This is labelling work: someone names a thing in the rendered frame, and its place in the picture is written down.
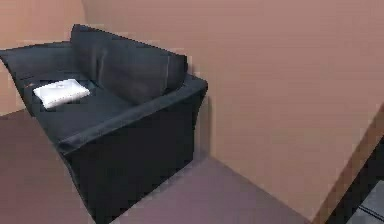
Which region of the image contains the black sofa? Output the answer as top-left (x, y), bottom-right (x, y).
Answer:
top-left (0, 23), bottom-right (209, 224)

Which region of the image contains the brown door frame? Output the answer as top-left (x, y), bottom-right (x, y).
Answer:
top-left (311, 105), bottom-right (384, 224)

